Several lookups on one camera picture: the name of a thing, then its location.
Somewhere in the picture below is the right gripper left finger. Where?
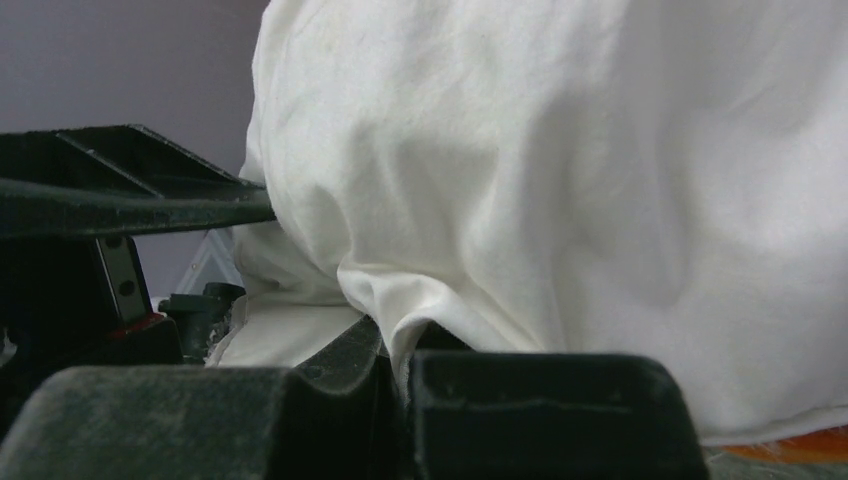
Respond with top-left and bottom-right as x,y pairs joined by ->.
1,318 -> 398,479

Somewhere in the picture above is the white pillow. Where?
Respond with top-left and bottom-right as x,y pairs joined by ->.
210,1 -> 847,445

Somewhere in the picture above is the orange patterned pillowcase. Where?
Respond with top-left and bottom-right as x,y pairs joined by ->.
722,426 -> 847,464

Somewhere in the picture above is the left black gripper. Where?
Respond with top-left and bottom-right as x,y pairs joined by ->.
1,125 -> 275,433

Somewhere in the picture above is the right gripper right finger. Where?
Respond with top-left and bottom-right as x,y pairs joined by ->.
407,324 -> 709,479

